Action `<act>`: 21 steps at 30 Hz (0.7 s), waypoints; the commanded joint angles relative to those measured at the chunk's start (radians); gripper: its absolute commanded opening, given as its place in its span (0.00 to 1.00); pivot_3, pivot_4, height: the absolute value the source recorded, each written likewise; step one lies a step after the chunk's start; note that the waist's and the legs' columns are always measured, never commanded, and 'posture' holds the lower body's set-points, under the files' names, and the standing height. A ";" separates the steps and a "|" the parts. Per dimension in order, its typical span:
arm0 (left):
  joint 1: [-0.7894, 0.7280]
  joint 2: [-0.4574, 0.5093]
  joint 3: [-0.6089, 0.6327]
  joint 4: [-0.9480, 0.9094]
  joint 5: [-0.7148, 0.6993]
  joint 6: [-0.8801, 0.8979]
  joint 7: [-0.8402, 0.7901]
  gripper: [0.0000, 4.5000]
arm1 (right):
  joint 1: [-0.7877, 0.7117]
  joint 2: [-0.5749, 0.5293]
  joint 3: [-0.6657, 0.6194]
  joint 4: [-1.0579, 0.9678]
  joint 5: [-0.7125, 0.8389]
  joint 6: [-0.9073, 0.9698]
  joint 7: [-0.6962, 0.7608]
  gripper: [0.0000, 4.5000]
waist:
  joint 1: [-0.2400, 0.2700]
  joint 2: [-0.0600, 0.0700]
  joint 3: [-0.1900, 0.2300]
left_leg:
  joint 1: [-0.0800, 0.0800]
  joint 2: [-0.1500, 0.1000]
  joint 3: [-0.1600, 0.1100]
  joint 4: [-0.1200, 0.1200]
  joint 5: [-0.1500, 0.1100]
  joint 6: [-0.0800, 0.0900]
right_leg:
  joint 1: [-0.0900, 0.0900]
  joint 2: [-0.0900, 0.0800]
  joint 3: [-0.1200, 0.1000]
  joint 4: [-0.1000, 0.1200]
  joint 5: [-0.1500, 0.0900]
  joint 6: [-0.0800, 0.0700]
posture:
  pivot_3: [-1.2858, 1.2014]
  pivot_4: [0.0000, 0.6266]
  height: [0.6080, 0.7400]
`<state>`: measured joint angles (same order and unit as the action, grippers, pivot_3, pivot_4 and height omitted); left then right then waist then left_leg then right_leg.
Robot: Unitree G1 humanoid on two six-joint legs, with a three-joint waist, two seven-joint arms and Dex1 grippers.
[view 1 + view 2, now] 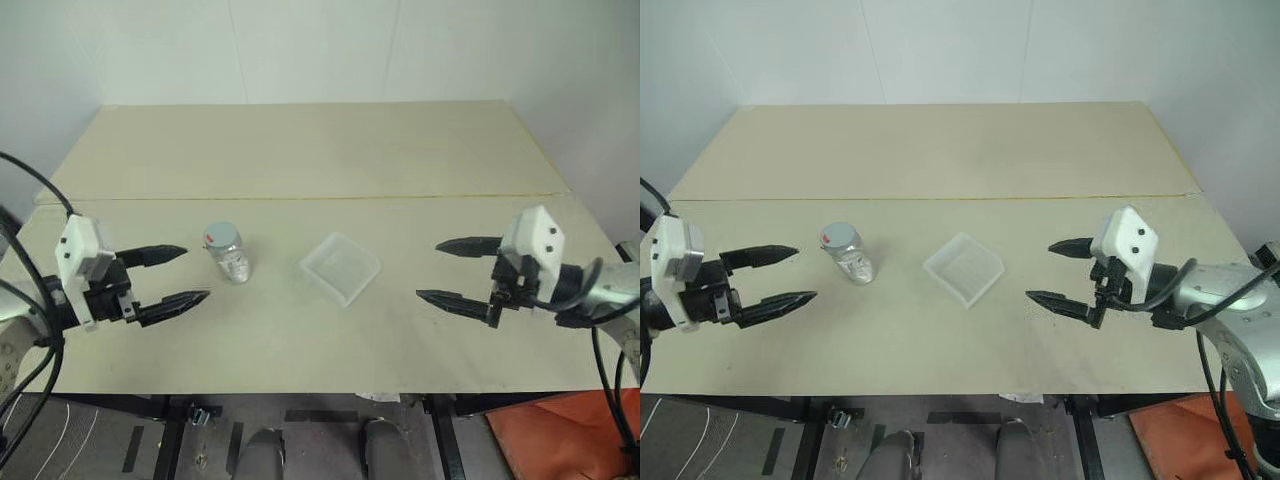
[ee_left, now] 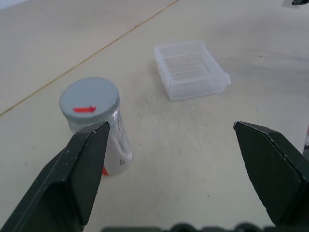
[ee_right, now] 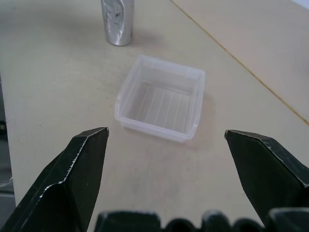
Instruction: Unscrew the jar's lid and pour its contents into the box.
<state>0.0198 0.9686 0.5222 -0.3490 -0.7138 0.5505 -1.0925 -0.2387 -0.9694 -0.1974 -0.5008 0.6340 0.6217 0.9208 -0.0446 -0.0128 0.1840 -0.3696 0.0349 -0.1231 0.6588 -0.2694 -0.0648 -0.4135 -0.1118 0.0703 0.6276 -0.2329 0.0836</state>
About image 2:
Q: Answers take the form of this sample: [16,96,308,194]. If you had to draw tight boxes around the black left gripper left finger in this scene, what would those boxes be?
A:
[0,121,110,232]

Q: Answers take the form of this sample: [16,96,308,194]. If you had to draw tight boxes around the bottle with grey lid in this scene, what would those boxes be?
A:
[68,106,133,176]

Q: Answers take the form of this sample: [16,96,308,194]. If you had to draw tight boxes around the grey plastic jar lid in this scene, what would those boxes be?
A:
[59,77,120,121]

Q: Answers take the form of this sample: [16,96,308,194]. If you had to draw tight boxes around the clear plastic tray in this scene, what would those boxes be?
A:
[154,40,232,102]

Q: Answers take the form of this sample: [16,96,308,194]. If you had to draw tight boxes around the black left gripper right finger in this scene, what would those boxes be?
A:
[233,121,309,228]

